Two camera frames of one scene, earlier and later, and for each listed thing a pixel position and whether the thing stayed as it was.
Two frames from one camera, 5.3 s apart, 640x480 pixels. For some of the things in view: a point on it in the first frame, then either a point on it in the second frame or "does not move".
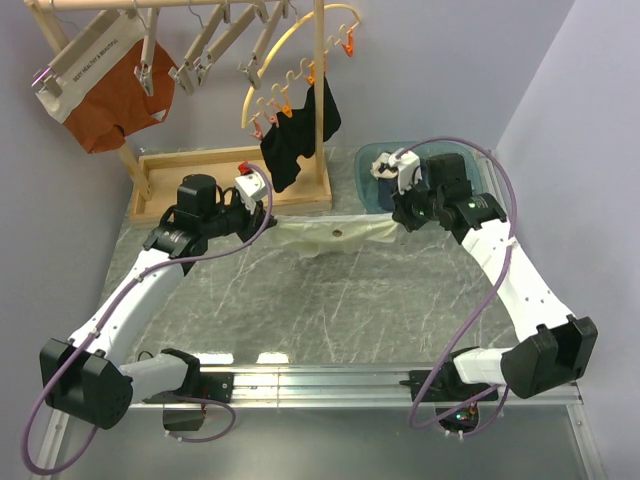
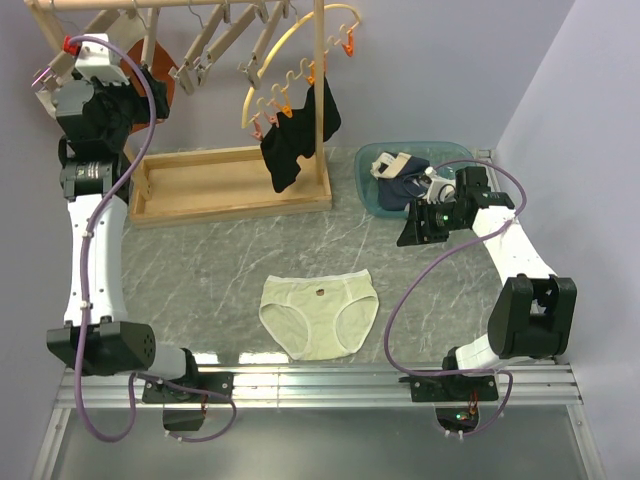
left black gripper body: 234,218 -> 124,103
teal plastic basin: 367,185 does not move
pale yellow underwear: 303,235 -> 319,315
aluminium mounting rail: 339,387 does not move
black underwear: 288,137 does not move
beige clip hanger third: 240,23 does not move
